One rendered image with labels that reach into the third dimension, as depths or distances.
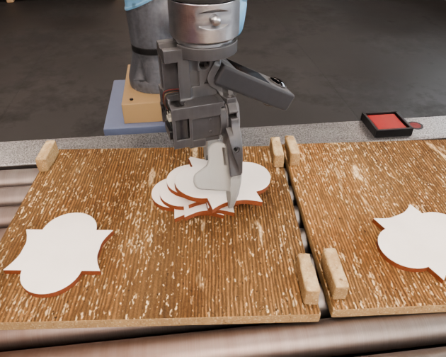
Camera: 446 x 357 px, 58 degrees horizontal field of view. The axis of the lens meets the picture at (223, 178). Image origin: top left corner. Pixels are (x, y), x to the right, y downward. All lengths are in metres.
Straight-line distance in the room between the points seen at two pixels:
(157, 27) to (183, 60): 0.49
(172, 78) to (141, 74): 0.51
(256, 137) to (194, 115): 0.35
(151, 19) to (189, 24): 0.50
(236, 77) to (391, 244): 0.30
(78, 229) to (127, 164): 0.17
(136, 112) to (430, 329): 0.70
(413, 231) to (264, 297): 0.23
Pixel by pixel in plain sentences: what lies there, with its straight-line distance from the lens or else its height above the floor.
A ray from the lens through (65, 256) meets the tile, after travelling 0.55.
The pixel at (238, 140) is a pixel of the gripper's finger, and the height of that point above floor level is 1.08.
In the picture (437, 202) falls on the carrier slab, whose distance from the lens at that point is 0.68.
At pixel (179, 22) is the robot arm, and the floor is 1.21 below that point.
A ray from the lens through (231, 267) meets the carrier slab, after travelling 0.52.
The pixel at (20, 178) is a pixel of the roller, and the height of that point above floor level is 0.91.
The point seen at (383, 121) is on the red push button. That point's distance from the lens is 0.88.
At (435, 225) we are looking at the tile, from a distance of 0.63.
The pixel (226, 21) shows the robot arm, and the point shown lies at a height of 1.21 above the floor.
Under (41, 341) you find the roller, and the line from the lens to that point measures 0.54.
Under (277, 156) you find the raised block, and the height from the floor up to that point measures 0.96.
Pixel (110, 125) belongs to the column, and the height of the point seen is 0.87.
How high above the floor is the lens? 1.33
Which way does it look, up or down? 38 degrees down
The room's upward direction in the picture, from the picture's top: straight up
